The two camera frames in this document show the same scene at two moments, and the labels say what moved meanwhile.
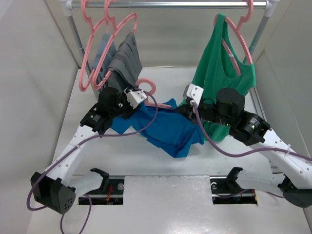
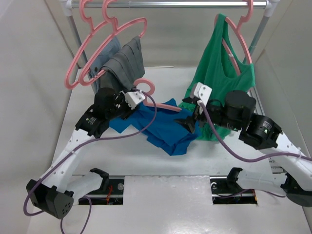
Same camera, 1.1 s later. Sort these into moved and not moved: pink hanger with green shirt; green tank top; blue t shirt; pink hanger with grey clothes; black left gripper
Moved: pink hanger with grey clothes; blue t shirt
Not moved: green tank top; pink hanger with green shirt; black left gripper
